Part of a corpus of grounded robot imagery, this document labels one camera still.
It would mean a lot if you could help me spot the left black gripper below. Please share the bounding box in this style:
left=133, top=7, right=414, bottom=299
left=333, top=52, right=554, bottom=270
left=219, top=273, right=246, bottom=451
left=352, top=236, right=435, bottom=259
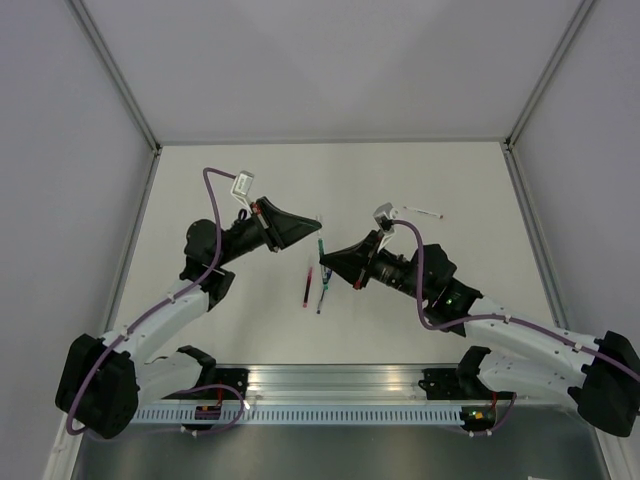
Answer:
left=216, top=196, right=321, bottom=266

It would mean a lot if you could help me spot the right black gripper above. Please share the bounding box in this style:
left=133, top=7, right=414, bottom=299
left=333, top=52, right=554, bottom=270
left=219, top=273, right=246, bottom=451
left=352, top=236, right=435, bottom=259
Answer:
left=321, top=229, right=429, bottom=302

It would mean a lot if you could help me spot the blue gel pen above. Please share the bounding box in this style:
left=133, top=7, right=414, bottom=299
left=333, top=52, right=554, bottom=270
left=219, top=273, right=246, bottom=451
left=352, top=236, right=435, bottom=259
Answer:
left=316, top=269, right=332, bottom=315

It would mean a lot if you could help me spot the green pen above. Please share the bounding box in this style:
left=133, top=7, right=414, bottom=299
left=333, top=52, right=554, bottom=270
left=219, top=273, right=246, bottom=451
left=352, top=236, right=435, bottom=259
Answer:
left=317, top=237, right=330, bottom=291

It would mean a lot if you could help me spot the red gel pen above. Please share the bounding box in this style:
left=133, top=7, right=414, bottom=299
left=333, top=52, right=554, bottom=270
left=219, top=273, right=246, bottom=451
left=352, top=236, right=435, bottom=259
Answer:
left=302, top=266, right=314, bottom=308

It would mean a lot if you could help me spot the white red-tipped marker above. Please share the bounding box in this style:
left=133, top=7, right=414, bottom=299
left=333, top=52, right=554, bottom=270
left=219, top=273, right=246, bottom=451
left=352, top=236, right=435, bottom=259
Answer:
left=402, top=205, right=444, bottom=220

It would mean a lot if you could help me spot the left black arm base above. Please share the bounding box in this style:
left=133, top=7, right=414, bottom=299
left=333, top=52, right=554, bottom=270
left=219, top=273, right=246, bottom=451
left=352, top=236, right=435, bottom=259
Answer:
left=165, top=345, right=250, bottom=403

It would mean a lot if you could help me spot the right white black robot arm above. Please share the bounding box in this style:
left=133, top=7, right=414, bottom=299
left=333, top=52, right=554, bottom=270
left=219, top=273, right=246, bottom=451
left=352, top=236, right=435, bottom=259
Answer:
left=320, top=231, right=639, bottom=438

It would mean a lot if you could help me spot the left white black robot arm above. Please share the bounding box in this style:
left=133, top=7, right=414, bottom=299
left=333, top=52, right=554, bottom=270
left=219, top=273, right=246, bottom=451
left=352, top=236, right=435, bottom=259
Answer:
left=55, top=197, right=322, bottom=439

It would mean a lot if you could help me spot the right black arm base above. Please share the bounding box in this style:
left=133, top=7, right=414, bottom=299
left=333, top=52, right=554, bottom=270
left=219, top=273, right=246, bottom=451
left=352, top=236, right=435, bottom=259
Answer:
left=418, top=346, right=513, bottom=401

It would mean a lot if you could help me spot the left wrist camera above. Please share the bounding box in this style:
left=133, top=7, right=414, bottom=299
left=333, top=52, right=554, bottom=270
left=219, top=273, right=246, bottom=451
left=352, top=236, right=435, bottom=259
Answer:
left=230, top=170, right=255, bottom=209

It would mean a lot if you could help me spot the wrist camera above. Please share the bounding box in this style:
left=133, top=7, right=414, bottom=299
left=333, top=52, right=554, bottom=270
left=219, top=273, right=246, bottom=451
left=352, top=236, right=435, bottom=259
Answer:
left=230, top=170, right=255, bottom=209
left=373, top=202, right=399, bottom=251

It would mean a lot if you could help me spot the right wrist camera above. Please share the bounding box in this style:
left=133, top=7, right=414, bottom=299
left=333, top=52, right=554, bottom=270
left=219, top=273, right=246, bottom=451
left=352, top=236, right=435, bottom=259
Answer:
left=373, top=202, right=399, bottom=251

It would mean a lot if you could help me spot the aluminium mounting rail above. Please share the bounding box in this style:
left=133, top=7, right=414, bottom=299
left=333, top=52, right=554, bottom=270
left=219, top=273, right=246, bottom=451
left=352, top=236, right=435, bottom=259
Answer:
left=69, top=364, right=614, bottom=406

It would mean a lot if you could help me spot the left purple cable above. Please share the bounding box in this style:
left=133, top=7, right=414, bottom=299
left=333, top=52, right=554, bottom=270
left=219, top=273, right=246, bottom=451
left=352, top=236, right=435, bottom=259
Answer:
left=65, top=167, right=251, bottom=435

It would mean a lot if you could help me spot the white slotted cable duct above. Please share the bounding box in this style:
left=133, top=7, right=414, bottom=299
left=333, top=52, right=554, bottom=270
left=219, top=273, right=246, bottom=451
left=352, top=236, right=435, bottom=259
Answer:
left=132, top=403, right=463, bottom=426

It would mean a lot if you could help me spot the left aluminium frame post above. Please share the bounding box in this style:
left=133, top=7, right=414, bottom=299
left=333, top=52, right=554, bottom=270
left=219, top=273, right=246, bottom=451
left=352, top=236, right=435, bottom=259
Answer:
left=65, top=0, right=162, bottom=153

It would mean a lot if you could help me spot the aluminium frame post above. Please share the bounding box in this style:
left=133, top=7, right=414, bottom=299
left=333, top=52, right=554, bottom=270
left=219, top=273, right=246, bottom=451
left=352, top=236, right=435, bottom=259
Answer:
left=65, top=0, right=162, bottom=153
left=504, top=0, right=599, bottom=151

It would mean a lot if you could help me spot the right aluminium frame post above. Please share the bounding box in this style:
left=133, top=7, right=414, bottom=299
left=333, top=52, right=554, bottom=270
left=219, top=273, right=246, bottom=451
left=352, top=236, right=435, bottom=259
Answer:
left=504, top=0, right=599, bottom=151

